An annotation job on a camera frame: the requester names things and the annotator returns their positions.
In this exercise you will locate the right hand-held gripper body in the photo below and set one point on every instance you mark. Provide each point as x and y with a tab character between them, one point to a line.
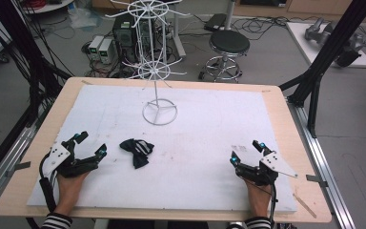
278	165

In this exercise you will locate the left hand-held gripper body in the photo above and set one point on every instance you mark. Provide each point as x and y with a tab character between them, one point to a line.
55	157

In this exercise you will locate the dark striped sock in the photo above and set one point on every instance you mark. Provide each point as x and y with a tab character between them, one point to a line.
138	151

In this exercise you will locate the person's left hand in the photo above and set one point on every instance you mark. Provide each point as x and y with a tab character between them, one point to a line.
67	194

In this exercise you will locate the person's right hand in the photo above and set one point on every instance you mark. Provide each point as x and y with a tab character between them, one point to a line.
260	200

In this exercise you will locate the grey metal table clamp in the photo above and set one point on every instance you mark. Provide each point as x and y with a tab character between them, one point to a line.
17	167
316	180

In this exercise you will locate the thin wooden stick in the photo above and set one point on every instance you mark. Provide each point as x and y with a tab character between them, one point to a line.
305	205

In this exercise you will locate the white foam mat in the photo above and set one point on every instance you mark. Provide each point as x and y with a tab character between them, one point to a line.
187	178

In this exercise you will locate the person's right striped sleeve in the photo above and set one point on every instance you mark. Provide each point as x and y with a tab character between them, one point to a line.
258	223

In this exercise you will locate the person's striped sleeve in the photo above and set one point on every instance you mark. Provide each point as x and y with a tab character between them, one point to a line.
56	221
258	223

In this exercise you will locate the person's left striped sleeve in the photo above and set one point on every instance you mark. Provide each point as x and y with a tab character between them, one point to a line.
56	221

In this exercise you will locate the white bench power supply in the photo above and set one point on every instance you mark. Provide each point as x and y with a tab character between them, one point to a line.
105	51
95	46

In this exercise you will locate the black round stool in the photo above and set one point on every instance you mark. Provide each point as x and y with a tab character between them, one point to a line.
229	41

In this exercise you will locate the black computer tower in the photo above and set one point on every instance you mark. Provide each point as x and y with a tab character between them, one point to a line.
124	35

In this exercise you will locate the white floor platform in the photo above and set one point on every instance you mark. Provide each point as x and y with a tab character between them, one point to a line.
301	41

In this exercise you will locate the clear plastic bag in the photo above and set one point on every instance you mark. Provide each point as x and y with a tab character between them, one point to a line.
82	16

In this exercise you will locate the black flat box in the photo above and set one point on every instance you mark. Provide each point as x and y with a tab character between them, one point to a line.
215	23

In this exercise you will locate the grey table leg pole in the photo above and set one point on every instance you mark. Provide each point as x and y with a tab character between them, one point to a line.
230	14

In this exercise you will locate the aluminium rail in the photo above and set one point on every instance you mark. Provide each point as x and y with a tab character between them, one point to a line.
6	165
322	165

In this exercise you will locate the black metal frame stand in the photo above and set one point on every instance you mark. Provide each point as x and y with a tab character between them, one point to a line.
22	47
327	54

